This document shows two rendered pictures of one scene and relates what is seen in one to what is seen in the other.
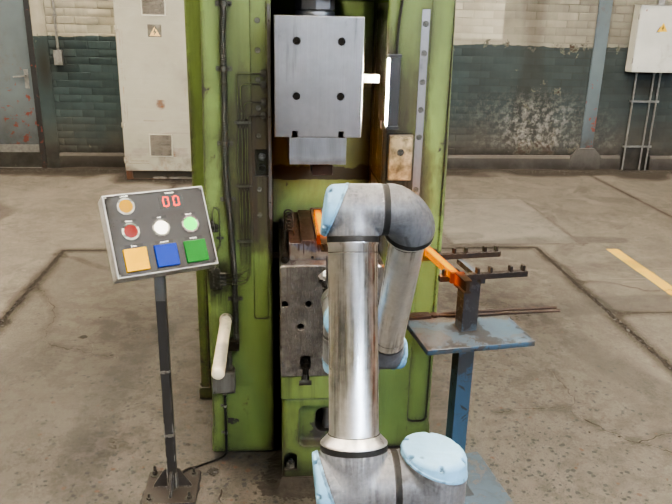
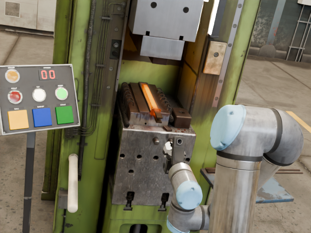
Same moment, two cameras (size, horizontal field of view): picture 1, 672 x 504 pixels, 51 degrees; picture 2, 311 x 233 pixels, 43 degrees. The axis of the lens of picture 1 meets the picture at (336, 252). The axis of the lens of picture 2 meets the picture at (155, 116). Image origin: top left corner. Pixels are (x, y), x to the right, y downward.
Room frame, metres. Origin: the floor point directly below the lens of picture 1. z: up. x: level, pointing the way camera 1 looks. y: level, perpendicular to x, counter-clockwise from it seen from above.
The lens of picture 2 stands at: (0.63, 0.33, 1.74)
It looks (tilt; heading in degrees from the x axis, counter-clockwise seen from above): 23 degrees down; 351
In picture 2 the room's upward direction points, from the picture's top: 11 degrees clockwise
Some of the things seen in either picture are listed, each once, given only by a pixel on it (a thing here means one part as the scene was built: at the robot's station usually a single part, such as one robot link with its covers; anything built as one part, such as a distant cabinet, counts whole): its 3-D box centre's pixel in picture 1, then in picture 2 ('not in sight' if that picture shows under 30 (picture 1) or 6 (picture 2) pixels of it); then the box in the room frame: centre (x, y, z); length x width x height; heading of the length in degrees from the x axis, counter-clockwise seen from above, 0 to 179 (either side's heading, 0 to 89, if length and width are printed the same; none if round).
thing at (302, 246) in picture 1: (313, 232); (143, 101); (2.63, 0.09, 0.96); 0.42 x 0.20 x 0.09; 5
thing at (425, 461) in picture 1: (428, 480); not in sight; (1.32, -0.22, 0.79); 0.17 x 0.15 x 0.18; 95
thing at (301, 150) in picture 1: (314, 140); (154, 37); (2.63, 0.09, 1.32); 0.42 x 0.20 x 0.10; 5
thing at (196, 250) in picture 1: (195, 250); (64, 115); (2.23, 0.47, 1.01); 0.07 x 0.05 x 0.07; 120
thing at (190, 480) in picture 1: (171, 478); not in sight; (2.29, 0.62, 0.05); 0.22 x 0.22 x 0.09; 5
